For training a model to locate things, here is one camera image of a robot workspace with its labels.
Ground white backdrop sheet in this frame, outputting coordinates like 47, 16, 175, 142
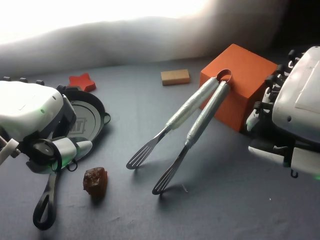
0, 0, 288, 78

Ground orange cube block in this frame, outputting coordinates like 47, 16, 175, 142
199, 43, 279, 132

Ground metal tongs with taped handles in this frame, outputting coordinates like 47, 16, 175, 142
125, 68, 233, 196

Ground grey table cloth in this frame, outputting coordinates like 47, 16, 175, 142
0, 43, 320, 240

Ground rectangular wooden block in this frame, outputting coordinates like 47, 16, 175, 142
160, 69, 191, 87

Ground brown piece of meat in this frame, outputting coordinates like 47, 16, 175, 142
82, 166, 109, 198

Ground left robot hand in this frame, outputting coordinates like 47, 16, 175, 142
0, 75, 94, 174

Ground black cast iron skillet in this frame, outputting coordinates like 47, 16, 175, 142
33, 86, 112, 231

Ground red star block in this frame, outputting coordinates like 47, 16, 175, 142
68, 72, 97, 92

